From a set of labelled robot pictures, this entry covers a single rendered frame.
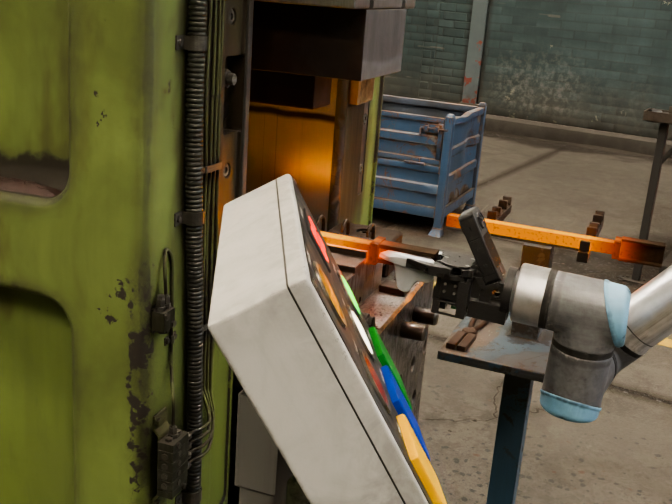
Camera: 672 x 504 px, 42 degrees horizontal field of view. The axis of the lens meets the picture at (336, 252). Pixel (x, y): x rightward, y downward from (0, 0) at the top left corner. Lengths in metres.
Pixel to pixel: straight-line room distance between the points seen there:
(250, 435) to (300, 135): 0.89
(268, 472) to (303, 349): 0.25
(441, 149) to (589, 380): 3.86
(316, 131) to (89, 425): 0.73
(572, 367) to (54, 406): 0.73
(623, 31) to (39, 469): 8.09
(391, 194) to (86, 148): 4.30
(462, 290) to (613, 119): 7.75
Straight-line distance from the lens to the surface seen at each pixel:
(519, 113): 9.27
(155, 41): 0.99
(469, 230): 1.31
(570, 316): 1.30
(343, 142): 1.62
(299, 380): 0.64
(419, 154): 5.17
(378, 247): 1.36
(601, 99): 9.04
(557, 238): 1.79
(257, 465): 0.85
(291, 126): 1.64
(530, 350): 1.91
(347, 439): 0.66
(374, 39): 1.25
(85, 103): 1.03
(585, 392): 1.35
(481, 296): 1.35
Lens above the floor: 1.40
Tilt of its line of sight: 17 degrees down
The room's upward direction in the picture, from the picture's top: 4 degrees clockwise
